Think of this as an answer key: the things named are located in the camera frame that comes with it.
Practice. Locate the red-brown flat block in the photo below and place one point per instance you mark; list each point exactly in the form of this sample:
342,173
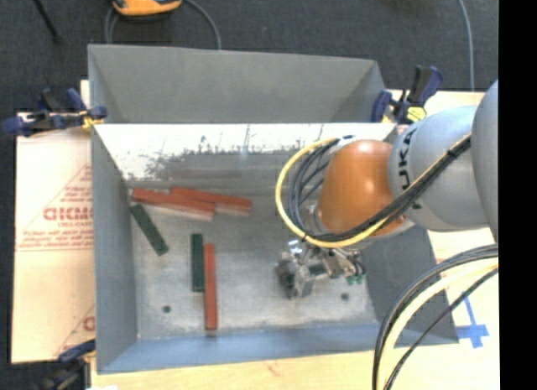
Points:
168,201
210,287
226,202

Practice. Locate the grey metal bin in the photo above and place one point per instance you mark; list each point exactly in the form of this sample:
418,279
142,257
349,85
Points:
251,296

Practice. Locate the dark green flat block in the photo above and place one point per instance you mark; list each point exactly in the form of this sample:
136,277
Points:
197,262
149,230

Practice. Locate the brown cardboard board red print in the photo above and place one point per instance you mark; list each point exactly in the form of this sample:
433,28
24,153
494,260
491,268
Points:
50,279

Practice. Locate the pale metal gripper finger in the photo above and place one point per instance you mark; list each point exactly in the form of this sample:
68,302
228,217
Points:
303,285
286,268

